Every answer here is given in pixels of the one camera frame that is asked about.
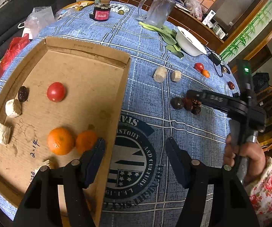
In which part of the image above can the beige yam chunk bottom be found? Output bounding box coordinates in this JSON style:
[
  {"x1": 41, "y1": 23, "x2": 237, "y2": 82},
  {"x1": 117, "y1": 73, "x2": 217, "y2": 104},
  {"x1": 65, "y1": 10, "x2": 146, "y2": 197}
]
[{"x1": 35, "y1": 159, "x2": 55, "y2": 174}]

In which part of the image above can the orange tangerine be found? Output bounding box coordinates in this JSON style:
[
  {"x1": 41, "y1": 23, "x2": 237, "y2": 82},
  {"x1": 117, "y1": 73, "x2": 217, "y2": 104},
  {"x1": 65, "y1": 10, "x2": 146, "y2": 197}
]
[
  {"x1": 75, "y1": 130, "x2": 97, "y2": 155},
  {"x1": 47, "y1": 127, "x2": 75, "y2": 155}
]

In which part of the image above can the red tomato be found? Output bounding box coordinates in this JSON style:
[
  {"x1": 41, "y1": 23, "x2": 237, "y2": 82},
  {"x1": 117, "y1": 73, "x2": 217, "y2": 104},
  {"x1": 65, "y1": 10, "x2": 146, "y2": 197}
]
[
  {"x1": 194, "y1": 63, "x2": 204, "y2": 73},
  {"x1": 47, "y1": 82, "x2": 66, "y2": 103}
]

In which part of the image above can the large beige yam chunk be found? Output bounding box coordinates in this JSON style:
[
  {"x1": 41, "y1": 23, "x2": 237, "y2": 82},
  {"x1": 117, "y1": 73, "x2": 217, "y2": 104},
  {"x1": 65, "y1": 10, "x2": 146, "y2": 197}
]
[{"x1": 0, "y1": 123, "x2": 11, "y2": 145}]

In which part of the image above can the floral sleeve forearm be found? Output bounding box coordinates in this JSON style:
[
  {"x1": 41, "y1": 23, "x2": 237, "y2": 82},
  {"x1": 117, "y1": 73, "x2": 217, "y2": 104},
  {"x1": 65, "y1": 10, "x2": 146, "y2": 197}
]
[{"x1": 245, "y1": 157, "x2": 272, "y2": 226}]

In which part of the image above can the person right hand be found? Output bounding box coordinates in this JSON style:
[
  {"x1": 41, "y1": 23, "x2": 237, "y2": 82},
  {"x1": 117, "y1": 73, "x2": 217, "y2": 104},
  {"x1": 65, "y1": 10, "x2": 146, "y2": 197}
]
[{"x1": 223, "y1": 134, "x2": 266, "y2": 184}]

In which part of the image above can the large red date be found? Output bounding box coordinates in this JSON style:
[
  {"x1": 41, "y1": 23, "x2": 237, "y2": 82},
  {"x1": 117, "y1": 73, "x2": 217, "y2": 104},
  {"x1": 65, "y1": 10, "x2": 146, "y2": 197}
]
[{"x1": 192, "y1": 99, "x2": 202, "y2": 106}]

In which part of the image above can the dark wrinkled date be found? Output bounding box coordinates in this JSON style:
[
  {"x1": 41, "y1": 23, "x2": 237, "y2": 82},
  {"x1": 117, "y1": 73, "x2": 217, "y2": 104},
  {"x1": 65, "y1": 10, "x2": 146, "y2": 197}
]
[{"x1": 191, "y1": 106, "x2": 201, "y2": 115}]

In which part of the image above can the small red date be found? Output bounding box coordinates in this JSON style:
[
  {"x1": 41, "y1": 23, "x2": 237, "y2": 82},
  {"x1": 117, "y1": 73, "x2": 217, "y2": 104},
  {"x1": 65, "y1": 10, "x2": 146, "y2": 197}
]
[{"x1": 183, "y1": 97, "x2": 193, "y2": 111}]

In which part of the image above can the far small orange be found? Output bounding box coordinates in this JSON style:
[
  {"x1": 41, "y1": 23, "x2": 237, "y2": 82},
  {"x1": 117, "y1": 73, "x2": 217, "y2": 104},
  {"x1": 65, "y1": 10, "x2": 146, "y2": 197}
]
[{"x1": 201, "y1": 69, "x2": 210, "y2": 78}]

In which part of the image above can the lone red date far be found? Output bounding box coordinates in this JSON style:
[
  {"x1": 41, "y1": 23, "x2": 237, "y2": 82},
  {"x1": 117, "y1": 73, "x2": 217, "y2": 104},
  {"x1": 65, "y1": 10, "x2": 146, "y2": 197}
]
[{"x1": 227, "y1": 82, "x2": 235, "y2": 90}]

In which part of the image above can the dark round plum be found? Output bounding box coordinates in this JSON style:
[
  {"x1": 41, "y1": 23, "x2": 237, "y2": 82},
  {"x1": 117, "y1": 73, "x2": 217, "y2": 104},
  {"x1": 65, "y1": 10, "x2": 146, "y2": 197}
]
[{"x1": 170, "y1": 97, "x2": 184, "y2": 110}]

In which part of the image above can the blue plaid tablecloth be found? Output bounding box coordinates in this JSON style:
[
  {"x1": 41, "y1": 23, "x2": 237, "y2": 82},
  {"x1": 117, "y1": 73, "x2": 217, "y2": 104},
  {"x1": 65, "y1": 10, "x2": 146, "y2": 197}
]
[{"x1": 12, "y1": 5, "x2": 235, "y2": 226}]

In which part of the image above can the white bowl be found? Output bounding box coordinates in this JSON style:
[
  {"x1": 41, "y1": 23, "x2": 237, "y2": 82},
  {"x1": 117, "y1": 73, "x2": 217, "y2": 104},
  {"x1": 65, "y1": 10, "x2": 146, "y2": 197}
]
[{"x1": 175, "y1": 26, "x2": 207, "y2": 57}]

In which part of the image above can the green leafy vegetable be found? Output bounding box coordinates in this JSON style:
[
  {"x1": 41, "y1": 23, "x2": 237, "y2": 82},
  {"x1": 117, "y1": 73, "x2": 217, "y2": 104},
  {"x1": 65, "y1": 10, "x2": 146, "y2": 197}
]
[{"x1": 139, "y1": 22, "x2": 184, "y2": 58}]

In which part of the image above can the shallow cardboard box tray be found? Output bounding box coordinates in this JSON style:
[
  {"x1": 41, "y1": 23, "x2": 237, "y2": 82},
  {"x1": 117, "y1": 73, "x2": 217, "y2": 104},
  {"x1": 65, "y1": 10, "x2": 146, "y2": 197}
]
[{"x1": 0, "y1": 37, "x2": 131, "y2": 224}]

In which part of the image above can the white tube on cabinet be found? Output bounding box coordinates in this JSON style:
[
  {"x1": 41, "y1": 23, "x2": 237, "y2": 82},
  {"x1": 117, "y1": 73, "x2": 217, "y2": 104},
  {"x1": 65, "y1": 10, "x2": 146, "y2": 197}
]
[{"x1": 202, "y1": 10, "x2": 216, "y2": 26}]

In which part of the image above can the plastic bag on cabinet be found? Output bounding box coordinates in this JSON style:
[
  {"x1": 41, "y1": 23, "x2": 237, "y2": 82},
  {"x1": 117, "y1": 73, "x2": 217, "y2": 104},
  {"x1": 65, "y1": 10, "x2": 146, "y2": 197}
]
[{"x1": 180, "y1": 0, "x2": 203, "y2": 21}]

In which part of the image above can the clear glass beer mug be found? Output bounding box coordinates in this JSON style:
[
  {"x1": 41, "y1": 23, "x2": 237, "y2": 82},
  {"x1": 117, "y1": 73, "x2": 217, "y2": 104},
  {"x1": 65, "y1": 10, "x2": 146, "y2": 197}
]
[{"x1": 138, "y1": 0, "x2": 176, "y2": 28}]

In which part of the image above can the dark jar with pink label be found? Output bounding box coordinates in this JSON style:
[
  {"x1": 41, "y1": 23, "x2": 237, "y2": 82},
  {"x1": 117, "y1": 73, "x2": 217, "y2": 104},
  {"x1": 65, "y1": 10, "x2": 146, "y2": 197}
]
[{"x1": 89, "y1": 0, "x2": 111, "y2": 22}]

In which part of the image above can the wooden sideboard cabinet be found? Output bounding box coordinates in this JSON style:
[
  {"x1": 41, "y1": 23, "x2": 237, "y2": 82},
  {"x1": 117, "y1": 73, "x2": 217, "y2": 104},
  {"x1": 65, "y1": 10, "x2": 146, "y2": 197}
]
[{"x1": 111, "y1": 0, "x2": 224, "y2": 51}]

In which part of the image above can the red plastic bag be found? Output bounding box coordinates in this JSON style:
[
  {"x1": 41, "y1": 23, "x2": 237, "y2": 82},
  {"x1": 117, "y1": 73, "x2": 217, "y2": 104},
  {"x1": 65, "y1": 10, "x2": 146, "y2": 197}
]
[{"x1": 0, "y1": 33, "x2": 30, "y2": 78}]

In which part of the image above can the clear plastic bag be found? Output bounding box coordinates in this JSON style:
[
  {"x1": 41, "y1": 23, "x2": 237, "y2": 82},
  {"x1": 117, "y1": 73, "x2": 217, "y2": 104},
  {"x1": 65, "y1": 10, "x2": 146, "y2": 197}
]
[{"x1": 22, "y1": 6, "x2": 55, "y2": 40}]

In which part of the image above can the black power adapter with cable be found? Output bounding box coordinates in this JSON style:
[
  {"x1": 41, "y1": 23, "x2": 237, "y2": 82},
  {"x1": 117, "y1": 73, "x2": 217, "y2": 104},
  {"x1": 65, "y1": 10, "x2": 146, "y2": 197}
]
[{"x1": 205, "y1": 46, "x2": 231, "y2": 77}]

